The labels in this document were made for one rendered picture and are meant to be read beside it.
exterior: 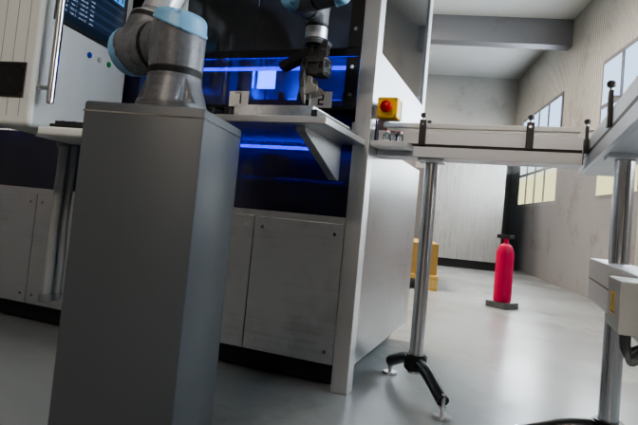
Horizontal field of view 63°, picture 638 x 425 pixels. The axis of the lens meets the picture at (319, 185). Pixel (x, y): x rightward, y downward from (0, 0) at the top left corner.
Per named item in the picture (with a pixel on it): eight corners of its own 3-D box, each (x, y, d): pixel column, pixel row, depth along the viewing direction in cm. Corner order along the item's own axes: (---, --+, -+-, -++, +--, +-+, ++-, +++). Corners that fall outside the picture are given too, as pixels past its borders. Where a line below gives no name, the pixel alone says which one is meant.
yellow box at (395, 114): (381, 120, 189) (383, 101, 189) (401, 121, 186) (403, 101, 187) (376, 117, 182) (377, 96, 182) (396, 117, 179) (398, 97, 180)
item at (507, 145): (374, 154, 192) (378, 111, 192) (384, 159, 206) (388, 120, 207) (583, 164, 167) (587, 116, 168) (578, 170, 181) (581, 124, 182)
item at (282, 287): (94, 285, 346) (109, 152, 350) (404, 339, 272) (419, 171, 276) (-63, 304, 252) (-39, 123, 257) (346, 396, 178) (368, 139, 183)
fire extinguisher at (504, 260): (482, 303, 429) (488, 232, 432) (515, 306, 425) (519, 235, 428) (487, 307, 405) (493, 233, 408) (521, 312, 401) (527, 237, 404)
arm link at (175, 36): (169, 61, 106) (177, -5, 107) (131, 66, 115) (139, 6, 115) (215, 76, 116) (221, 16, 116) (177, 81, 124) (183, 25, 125)
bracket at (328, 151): (329, 179, 187) (333, 143, 188) (338, 180, 186) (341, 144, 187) (291, 169, 155) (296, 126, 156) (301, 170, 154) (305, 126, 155)
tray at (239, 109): (281, 135, 191) (282, 125, 192) (348, 137, 182) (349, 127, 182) (233, 116, 160) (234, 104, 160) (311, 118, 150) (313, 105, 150)
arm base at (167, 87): (190, 111, 106) (196, 63, 106) (121, 106, 108) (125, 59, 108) (215, 124, 121) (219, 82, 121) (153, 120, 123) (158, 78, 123)
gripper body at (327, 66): (322, 74, 167) (326, 37, 168) (297, 74, 171) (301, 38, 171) (330, 80, 174) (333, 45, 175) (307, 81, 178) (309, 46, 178)
